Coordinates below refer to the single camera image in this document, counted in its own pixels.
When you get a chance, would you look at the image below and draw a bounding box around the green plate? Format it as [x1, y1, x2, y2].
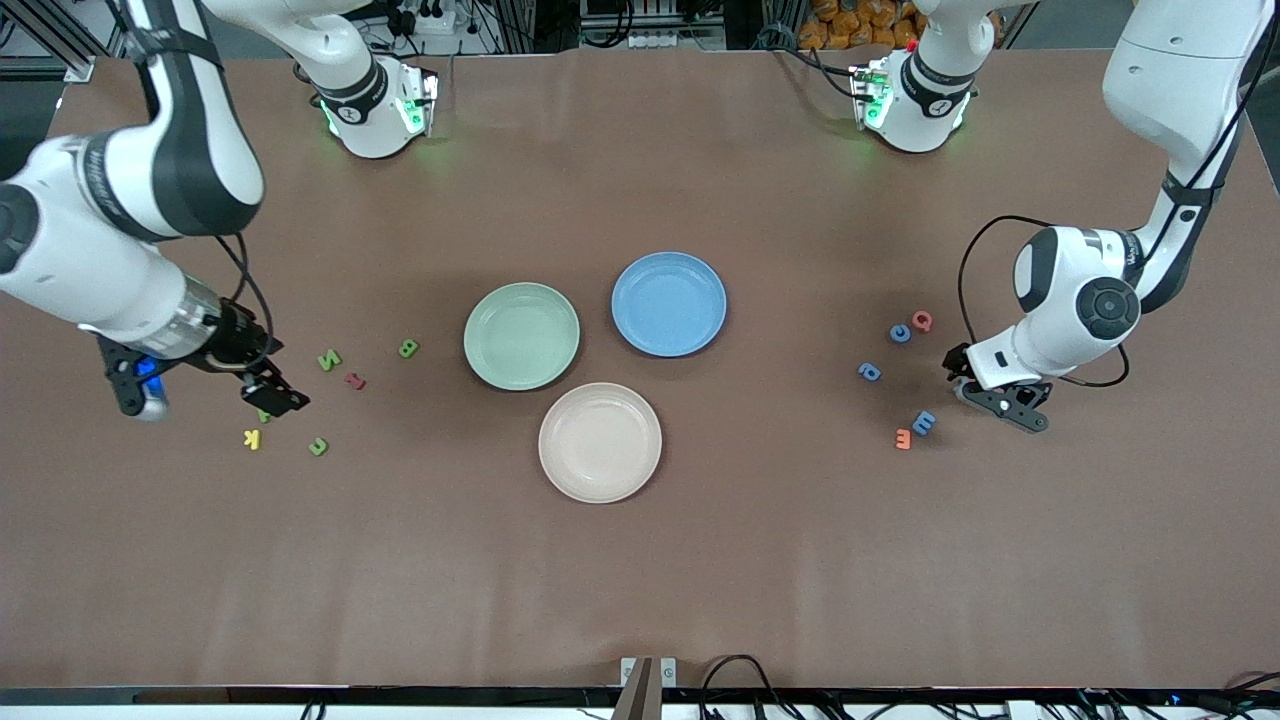
[463, 282, 582, 392]

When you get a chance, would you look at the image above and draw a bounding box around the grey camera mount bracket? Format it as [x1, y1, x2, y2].
[612, 656, 679, 720]

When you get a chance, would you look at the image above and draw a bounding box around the beige plate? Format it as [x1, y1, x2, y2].
[538, 382, 663, 504]

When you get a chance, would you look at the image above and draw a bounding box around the blue plate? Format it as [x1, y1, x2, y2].
[611, 251, 728, 358]

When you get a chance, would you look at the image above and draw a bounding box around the bag of orange items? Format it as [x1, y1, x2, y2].
[797, 0, 926, 51]

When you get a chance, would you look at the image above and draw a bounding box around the white power strip with plugs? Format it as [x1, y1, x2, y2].
[385, 0, 461, 36]

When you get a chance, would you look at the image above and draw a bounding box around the black looped cable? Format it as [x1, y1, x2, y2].
[698, 654, 793, 720]

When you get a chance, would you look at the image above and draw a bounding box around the brown table cover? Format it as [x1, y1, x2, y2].
[0, 48, 1280, 693]

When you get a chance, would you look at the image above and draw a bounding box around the aluminium frame post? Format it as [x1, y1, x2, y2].
[0, 0, 131, 83]

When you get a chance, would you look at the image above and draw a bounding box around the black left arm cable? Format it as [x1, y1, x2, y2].
[958, 0, 1280, 389]

